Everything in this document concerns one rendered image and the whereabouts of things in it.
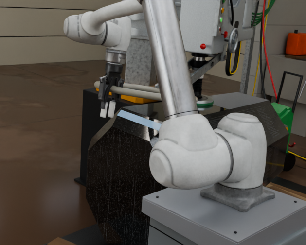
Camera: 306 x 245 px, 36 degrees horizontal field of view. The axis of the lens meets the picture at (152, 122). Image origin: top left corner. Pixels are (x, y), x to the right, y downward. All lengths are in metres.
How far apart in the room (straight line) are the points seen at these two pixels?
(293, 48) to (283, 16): 0.39
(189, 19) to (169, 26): 1.29
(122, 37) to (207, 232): 0.96
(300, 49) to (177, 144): 4.68
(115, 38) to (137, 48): 1.40
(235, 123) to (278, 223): 0.32
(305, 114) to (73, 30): 4.04
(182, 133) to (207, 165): 0.11
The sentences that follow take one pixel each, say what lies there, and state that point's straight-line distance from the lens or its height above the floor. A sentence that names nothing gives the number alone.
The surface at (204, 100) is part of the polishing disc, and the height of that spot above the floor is 0.89.
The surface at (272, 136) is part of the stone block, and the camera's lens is 2.92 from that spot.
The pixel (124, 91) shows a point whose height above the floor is 1.08.
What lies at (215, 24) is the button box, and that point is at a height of 1.34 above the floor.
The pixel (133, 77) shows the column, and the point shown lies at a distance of 3.42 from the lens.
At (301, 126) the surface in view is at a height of 0.11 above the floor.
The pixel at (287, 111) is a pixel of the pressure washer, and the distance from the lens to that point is 4.30.
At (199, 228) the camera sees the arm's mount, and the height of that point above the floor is 0.85.
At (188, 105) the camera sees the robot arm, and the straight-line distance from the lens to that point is 1.37.
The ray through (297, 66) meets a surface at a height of 0.79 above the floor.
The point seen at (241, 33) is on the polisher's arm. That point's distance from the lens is 3.19.
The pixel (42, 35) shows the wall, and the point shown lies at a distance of 9.00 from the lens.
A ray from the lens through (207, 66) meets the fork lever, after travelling 2.78.
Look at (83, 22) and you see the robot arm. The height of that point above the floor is 1.35.
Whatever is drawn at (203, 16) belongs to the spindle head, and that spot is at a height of 1.37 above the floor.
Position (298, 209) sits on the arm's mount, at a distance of 1.55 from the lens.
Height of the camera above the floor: 1.50
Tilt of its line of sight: 16 degrees down
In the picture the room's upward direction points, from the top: 5 degrees clockwise
